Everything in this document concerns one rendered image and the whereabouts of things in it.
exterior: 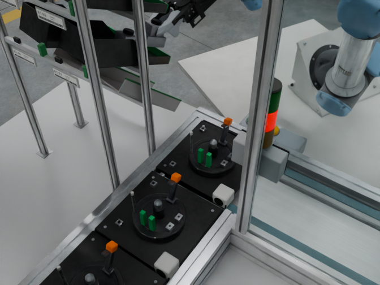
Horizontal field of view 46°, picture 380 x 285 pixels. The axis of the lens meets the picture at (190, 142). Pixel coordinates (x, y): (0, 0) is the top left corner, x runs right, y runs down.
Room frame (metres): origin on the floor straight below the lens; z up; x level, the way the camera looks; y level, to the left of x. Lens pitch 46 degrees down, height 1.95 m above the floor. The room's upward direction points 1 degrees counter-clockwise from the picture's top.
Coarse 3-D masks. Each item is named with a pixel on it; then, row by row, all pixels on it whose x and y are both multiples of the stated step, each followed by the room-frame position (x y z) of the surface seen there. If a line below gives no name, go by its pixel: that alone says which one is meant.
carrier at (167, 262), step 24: (144, 192) 0.76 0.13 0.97; (168, 192) 0.75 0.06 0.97; (120, 216) 0.68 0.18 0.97; (144, 216) 0.64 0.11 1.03; (168, 216) 0.66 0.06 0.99; (192, 216) 0.68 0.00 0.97; (216, 216) 0.68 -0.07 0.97; (120, 240) 0.60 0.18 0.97; (144, 240) 0.60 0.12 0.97; (168, 240) 0.60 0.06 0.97; (192, 240) 0.60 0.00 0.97; (144, 264) 0.55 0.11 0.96; (168, 264) 0.53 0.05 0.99
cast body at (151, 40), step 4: (152, 20) 1.08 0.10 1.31; (156, 20) 1.09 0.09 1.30; (160, 20) 1.10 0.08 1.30; (148, 24) 1.07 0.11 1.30; (152, 24) 1.07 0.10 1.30; (156, 24) 1.08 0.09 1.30; (160, 24) 1.08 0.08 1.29; (148, 28) 1.07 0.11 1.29; (152, 28) 1.06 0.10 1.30; (156, 28) 1.06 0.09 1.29; (148, 32) 1.06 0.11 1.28; (152, 32) 1.06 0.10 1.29; (156, 32) 1.06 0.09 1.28; (148, 36) 1.05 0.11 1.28; (152, 36) 1.06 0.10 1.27; (160, 36) 1.07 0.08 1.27; (164, 36) 1.08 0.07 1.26; (148, 40) 1.05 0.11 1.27; (152, 40) 1.05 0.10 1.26; (156, 40) 1.06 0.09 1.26; (160, 40) 1.07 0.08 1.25; (164, 40) 1.07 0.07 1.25; (148, 44) 1.04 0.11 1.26; (152, 44) 1.05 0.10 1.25; (156, 44) 1.06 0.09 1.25; (160, 44) 1.07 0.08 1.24; (164, 44) 1.07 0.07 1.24
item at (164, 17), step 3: (168, 9) 1.13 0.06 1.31; (171, 9) 1.15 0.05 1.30; (168, 12) 1.13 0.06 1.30; (153, 15) 1.12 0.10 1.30; (156, 15) 1.12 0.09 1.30; (159, 15) 1.12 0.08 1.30; (162, 15) 1.13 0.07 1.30; (165, 15) 1.14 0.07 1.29; (168, 15) 1.14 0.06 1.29; (150, 18) 1.12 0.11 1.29; (156, 18) 1.11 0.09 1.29; (159, 18) 1.12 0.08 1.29; (162, 18) 1.14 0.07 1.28; (165, 18) 1.14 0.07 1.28; (162, 21) 1.14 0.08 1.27
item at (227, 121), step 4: (224, 120) 0.94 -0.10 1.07; (228, 120) 0.93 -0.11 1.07; (224, 124) 0.92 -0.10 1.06; (228, 124) 0.93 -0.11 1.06; (224, 128) 0.93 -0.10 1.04; (228, 128) 0.93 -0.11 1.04; (224, 132) 0.92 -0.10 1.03; (224, 136) 0.92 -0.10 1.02; (220, 140) 0.92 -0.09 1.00; (224, 140) 0.92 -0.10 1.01
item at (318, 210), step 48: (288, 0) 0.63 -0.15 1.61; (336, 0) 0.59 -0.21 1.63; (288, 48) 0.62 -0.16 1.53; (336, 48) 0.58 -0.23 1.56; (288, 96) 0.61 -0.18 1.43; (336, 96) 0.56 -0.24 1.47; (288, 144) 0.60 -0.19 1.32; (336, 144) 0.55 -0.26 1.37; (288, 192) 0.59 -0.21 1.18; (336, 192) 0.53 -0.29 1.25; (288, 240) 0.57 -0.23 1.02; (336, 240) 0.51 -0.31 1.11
